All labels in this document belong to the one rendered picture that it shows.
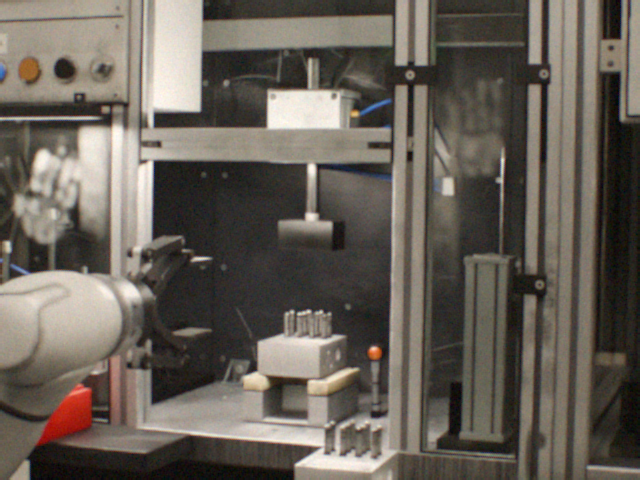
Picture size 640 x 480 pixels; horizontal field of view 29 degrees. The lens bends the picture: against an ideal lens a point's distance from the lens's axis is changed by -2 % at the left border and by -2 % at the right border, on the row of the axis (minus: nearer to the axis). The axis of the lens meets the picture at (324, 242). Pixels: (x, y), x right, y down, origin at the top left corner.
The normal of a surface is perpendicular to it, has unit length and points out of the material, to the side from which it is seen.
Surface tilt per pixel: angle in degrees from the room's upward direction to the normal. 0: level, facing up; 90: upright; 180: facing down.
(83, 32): 90
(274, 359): 90
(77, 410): 90
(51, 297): 40
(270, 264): 90
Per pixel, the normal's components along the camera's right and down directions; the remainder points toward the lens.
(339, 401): 0.94, 0.04
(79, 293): 0.69, -0.64
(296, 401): -0.33, 0.04
